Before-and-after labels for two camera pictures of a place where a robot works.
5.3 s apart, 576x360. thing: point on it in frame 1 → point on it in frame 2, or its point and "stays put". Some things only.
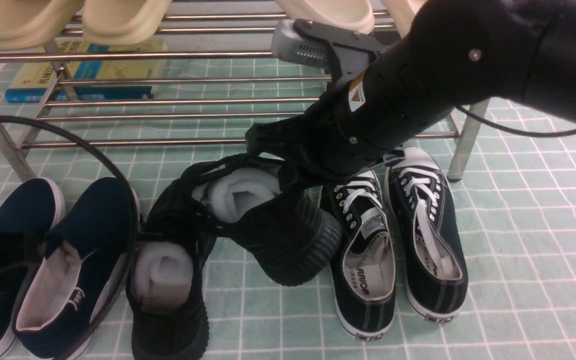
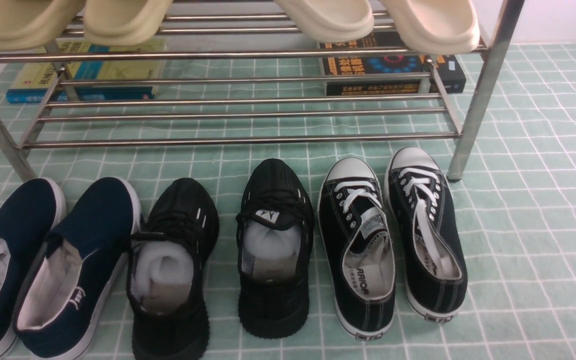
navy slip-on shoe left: [38, 206] stays put
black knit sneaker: [166, 274] stays put
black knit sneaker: [244, 199] → [275, 225]
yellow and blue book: [84, 71] stays put
